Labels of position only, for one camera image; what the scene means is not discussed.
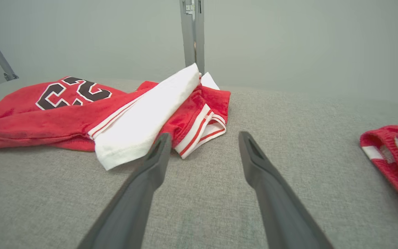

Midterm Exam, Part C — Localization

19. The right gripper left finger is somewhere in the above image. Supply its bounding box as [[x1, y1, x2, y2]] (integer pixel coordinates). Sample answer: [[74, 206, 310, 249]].
[[76, 132, 172, 249]]

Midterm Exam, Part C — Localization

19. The red white basketball jersey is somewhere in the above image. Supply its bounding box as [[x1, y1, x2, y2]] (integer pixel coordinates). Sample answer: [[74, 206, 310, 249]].
[[0, 63, 231, 171]]

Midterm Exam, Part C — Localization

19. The grey door frame post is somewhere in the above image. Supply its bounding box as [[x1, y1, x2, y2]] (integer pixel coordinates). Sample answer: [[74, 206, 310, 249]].
[[179, 0, 196, 68], [195, 0, 205, 75]]

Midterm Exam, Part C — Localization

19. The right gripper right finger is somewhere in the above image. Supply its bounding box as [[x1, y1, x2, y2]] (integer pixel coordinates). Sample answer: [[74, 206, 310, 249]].
[[238, 131, 334, 249]]

